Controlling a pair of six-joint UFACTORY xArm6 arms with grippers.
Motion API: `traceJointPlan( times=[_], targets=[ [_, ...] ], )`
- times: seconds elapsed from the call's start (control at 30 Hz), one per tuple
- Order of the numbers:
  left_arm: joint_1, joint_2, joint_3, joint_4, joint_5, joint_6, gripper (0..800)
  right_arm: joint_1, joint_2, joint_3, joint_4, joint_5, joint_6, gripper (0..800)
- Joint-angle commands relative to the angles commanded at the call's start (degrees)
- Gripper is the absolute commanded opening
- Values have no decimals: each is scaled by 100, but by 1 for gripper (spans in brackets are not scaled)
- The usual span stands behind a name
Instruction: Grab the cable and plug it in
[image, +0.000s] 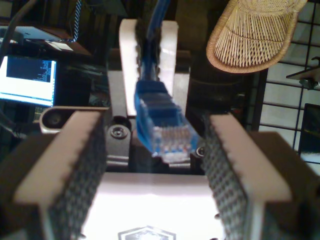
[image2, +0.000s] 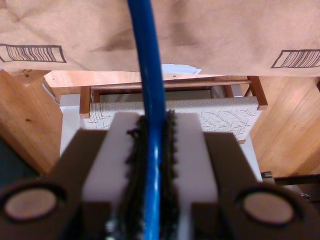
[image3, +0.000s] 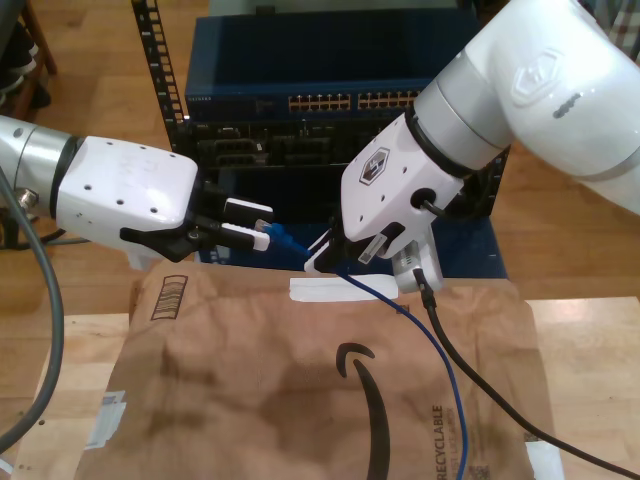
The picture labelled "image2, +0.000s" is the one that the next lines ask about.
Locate white paper scrap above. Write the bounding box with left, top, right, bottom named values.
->
left=161, top=63, right=202, bottom=76

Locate wooden stool woven seat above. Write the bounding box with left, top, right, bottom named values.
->
left=79, top=75, right=269, bottom=145

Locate blue network cable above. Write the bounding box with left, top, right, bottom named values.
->
left=126, top=0, right=168, bottom=240

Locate white floor panel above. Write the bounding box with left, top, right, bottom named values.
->
left=59, top=84, right=263, bottom=182

